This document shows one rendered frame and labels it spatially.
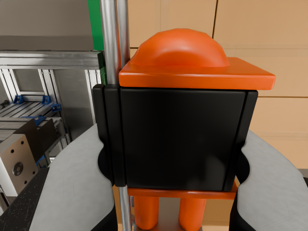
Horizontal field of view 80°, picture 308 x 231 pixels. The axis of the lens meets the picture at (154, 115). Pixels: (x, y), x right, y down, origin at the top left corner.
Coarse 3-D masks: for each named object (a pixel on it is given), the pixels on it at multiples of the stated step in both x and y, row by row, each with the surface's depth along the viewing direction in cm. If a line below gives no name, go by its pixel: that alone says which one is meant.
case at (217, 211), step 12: (216, 204) 42; (228, 204) 42; (120, 216) 40; (204, 216) 39; (216, 216) 39; (228, 216) 39; (120, 228) 39; (132, 228) 39; (204, 228) 38; (216, 228) 38; (228, 228) 38
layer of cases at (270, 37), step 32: (128, 0) 66; (160, 0) 66; (192, 0) 65; (224, 0) 65; (256, 0) 65; (288, 0) 64; (224, 32) 69; (256, 32) 69; (288, 32) 69; (256, 64) 74; (288, 64) 74; (288, 96) 80; (256, 128) 87; (288, 128) 87
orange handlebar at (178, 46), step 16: (160, 32) 10; (176, 32) 10; (192, 32) 10; (144, 48) 10; (160, 48) 10; (176, 48) 9; (192, 48) 9; (208, 48) 9; (144, 64) 10; (160, 64) 10; (176, 64) 10; (192, 64) 10; (208, 64) 10; (224, 64) 10; (144, 208) 15; (192, 208) 15; (144, 224) 16; (192, 224) 16
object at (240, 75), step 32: (128, 64) 10; (128, 96) 9; (160, 96) 9; (192, 96) 9; (224, 96) 9; (256, 96) 9; (128, 128) 10; (160, 128) 10; (192, 128) 10; (224, 128) 10; (128, 160) 11; (160, 160) 11; (192, 160) 11; (224, 160) 11; (128, 192) 12; (160, 192) 12; (192, 192) 12; (224, 192) 12
